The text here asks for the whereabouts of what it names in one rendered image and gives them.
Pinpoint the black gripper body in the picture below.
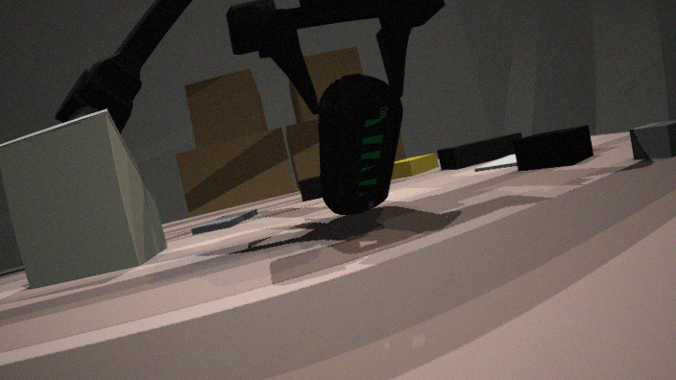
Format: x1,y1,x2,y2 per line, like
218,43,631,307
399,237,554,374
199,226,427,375
226,0,445,56

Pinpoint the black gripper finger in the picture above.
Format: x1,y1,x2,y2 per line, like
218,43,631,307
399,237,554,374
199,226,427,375
375,10,424,97
258,25,319,114

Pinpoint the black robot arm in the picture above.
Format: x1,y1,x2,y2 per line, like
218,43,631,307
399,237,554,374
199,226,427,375
55,0,192,134

